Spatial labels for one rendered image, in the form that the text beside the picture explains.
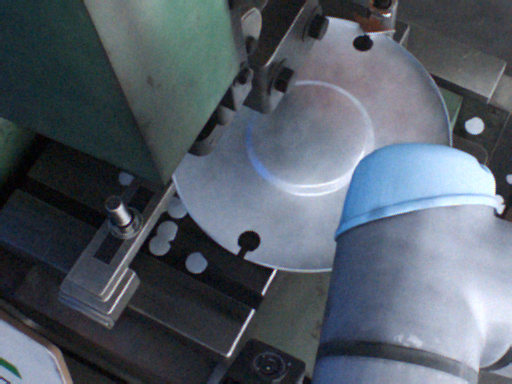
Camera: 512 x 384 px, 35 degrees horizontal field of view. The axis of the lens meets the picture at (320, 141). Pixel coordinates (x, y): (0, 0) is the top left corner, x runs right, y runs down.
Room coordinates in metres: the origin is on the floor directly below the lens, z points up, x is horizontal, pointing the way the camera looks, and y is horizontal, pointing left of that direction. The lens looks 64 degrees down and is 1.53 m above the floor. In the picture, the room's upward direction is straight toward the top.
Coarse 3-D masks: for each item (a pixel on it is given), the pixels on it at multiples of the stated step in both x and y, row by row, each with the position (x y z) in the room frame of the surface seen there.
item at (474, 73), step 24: (408, 48) 0.57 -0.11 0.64; (432, 48) 0.57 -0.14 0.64; (456, 48) 0.57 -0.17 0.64; (432, 72) 0.53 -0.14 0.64; (456, 72) 0.53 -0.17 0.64; (480, 72) 0.53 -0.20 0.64; (480, 96) 0.50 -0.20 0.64; (504, 96) 0.51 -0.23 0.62; (456, 120) 0.52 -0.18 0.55; (504, 120) 0.49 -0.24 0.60; (480, 144) 0.50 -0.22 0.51
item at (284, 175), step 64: (320, 64) 0.46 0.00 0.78; (384, 64) 0.46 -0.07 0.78; (256, 128) 0.38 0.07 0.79; (320, 128) 0.38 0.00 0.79; (384, 128) 0.38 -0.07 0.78; (448, 128) 0.38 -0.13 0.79; (192, 192) 0.31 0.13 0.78; (256, 192) 0.31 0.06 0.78; (320, 192) 0.31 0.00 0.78; (256, 256) 0.24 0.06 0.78; (320, 256) 0.24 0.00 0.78
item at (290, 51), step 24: (264, 0) 0.40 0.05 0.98; (288, 0) 0.40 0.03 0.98; (312, 0) 0.41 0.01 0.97; (264, 24) 0.38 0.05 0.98; (288, 24) 0.38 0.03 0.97; (312, 24) 0.40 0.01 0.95; (264, 48) 0.36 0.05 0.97; (288, 48) 0.37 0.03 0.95; (264, 72) 0.34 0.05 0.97; (288, 72) 0.35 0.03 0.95; (264, 96) 0.34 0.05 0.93; (216, 120) 0.33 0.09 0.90
